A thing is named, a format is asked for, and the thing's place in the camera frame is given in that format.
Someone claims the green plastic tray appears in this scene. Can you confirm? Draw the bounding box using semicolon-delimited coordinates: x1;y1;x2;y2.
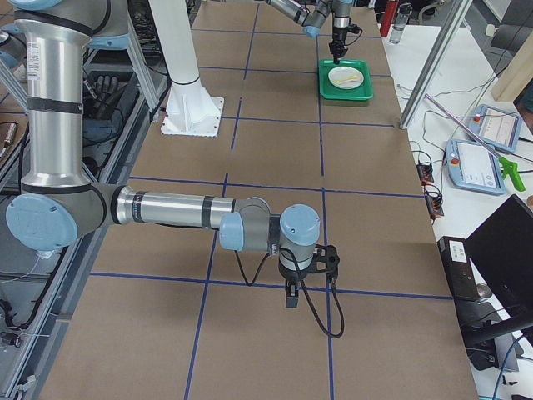
318;59;374;102

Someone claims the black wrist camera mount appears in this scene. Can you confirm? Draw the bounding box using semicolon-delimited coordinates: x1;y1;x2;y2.
305;244;340;279

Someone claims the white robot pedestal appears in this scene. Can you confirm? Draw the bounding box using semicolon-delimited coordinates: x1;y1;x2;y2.
149;0;224;138

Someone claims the clear water bottle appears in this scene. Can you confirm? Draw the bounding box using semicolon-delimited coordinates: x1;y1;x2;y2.
389;2;413;44

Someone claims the teach pendant tablet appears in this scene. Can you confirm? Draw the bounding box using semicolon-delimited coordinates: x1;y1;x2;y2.
445;139;506;196
468;104;523;153

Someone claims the orange black connector board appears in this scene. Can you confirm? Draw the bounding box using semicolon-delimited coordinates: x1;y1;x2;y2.
416;162;434;185

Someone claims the black monitor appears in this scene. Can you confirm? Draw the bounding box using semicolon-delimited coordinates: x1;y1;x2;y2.
455;194;532;370

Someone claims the near teach pendant tablet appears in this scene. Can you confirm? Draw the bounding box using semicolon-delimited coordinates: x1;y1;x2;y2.
445;139;506;196

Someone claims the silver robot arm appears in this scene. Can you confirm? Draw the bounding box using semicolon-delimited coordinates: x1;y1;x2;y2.
6;1;321;308
266;0;362;65

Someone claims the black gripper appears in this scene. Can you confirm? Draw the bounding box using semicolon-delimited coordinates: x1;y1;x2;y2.
329;16;361;65
278;264;308;308

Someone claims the white round plate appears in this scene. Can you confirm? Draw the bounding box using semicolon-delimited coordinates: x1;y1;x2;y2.
327;66;365;90

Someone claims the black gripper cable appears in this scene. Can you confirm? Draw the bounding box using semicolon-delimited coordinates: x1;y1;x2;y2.
233;247;346;338

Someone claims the aluminium frame post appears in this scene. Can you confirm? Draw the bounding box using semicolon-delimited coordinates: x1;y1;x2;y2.
399;0;472;129

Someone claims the black computer box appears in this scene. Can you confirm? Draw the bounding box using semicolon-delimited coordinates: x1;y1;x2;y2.
437;236;492;303

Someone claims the silver reacher grabber tool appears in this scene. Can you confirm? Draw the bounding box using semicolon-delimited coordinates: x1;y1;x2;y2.
424;93;526;192

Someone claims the brown paper table cover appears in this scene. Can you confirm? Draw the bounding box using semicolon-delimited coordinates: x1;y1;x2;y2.
40;2;480;400

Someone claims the red bottle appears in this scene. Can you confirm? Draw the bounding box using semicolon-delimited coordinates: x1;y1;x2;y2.
380;0;398;38

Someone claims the yellow plastic spoon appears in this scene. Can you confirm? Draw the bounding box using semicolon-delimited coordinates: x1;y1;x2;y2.
331;75;363;84

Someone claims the far teach pendant tablet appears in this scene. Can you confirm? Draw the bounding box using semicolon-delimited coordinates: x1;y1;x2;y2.
468;104;523;153

